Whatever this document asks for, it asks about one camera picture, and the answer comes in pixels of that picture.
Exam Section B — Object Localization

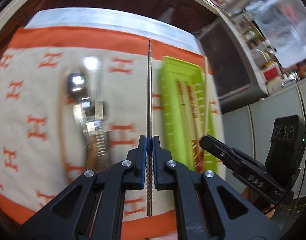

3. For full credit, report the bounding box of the metal spiral chopstick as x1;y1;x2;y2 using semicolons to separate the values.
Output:
146;39;153;217

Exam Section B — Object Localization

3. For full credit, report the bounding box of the steel fork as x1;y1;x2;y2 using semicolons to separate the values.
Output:
94;101;109;170

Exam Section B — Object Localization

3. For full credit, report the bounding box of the large steel spoon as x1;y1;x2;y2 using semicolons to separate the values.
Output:
67;71;94;143

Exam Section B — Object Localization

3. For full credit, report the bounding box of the white ceramic spoon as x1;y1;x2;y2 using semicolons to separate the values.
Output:
82;56;104;107

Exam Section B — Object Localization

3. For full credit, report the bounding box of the person's right hand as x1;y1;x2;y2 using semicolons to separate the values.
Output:
241;187;275;217

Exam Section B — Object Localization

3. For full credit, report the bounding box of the lime green plastic tray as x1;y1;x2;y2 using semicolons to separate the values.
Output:
158;57;224;175

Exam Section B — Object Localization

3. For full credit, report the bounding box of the steel cabinet glass door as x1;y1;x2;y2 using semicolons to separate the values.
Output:
197;17;268;113

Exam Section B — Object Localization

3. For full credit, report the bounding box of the orange white H-pattern cloth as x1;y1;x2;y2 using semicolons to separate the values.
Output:
0;26;224;239

